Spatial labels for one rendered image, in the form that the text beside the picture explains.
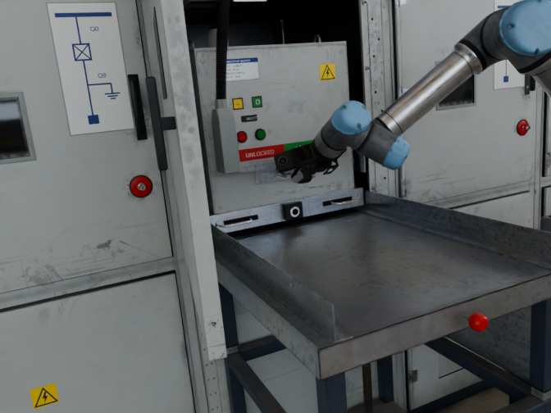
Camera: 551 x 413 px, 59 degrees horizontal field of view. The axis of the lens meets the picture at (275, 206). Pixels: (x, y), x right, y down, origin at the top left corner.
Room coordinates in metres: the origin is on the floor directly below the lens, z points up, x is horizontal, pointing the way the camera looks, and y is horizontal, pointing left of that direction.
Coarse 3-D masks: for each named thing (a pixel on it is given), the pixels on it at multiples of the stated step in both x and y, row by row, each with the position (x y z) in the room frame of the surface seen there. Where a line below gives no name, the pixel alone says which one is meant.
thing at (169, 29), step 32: (160, 0) 0.71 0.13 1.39; (160, 32) 0.85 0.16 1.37; (160, 64) 1.00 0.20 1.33; (192, 96) 0.72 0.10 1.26; (160, 128) 0.74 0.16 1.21; (192, 128) 0.72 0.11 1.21; (160, 160) 0.74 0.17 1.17; (192, 160) 0.72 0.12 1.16; (192, 192) 0.71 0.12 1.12; (192, 224) 0.71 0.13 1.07; (192, 256) 0.80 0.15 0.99; (192, 288) 1.00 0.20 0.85; (224, 352) 0.72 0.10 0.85
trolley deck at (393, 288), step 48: (240, 240) 1.37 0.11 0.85; (288, 240) 1.32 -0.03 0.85; (336, 240) 1.28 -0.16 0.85; (384, 240) 1.24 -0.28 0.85; (432, 240) 1.20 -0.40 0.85; (240, 288) 1.03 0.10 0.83; (336, 288) 0.94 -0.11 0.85; (384, 288) 0.92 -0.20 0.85; (432, 288) 0.90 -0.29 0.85; (480, 288) 0.88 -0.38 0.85; (528, 288) 0.90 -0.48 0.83; (288, 336) 0.81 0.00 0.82; (384, 336) 0.76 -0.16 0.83; (432, 336) 0.80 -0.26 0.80
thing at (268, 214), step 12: (336, 192) 1.55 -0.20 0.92; (348, 192) 1.57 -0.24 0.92; (360, 192) 1.59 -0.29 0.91; (276, 204) 1.46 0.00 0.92; (312, 204) 1.51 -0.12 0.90; (324, 204) 1.53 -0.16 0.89; (348, 204) 1.57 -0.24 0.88; (360, 204) 1.58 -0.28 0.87; (228, 216) 1.40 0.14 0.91; (240, 216) 1.42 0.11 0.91; (252, 216) 1.43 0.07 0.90; (264, 216) 1.45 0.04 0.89; (276, 216) 1.46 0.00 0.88; (228, 228) 1.40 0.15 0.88; (240, 228) 1.41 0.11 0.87
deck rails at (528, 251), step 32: (416, 224) 1.35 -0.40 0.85; (448, 224) 1.24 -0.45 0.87; (480, 224) 1.14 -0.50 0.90; (512, 224) 1.06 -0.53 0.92; (224, 256) 1.22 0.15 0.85; (256, 256) 1.01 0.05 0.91; (512, 256) 1.02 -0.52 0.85; (544, 256) 0.98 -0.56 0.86; (288, 288) 0.87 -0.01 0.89; (320, 320) 0.76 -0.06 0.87
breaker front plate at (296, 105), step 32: (288, 64) 1.51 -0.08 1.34; (256, 96) 1.46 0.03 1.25; (288, 96) 1.50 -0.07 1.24; (320, 96) 1.55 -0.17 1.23; (256, 128) 1.46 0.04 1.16; (288, 128) 1.50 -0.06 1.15; (320, 128) 1.55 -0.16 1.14; (256, 160) 1.46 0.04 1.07; (352, 160) 1.59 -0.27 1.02; (224, 192) 1.41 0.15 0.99; (256, 192) 1.45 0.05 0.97; (288, 192) 1.49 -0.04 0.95; (320, 192) 1.54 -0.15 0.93
